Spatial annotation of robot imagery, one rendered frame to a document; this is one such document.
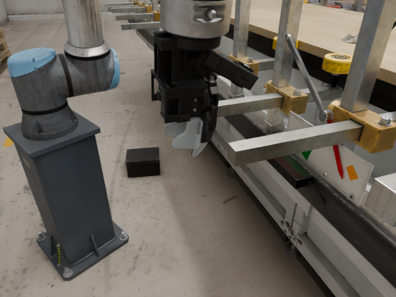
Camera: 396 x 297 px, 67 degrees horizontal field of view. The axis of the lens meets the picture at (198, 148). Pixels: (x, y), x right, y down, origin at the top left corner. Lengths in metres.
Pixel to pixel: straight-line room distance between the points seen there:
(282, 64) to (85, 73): 0.64
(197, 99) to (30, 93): 0.76
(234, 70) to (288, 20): 0.37
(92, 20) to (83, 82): 0.21
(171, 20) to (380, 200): 0.29
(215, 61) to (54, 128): 0.80
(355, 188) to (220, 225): 0.98
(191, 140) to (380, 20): 0.37
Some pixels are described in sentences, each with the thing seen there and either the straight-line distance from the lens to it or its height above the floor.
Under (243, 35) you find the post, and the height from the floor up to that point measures 0.92.
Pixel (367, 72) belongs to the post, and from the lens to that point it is 0.64.
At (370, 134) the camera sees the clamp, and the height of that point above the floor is 0.85.
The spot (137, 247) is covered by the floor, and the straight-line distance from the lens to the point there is 1.49.
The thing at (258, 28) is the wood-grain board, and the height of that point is 0.89.
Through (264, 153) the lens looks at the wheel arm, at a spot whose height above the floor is 0.85.
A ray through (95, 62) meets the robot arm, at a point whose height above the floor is 0.84.
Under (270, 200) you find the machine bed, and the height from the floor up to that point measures 0.17.
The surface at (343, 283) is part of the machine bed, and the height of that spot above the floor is 0.17.
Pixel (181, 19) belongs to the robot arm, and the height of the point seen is 1.06.
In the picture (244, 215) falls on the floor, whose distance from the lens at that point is 1.62.
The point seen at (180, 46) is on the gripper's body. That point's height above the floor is 1.03.
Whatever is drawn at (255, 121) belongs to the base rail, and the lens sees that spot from 0.95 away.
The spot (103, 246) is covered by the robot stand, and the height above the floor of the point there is 0.03.
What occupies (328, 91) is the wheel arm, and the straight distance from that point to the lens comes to 0.90.
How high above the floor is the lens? 1.11
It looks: 31 degrees down
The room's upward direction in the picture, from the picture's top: straight up
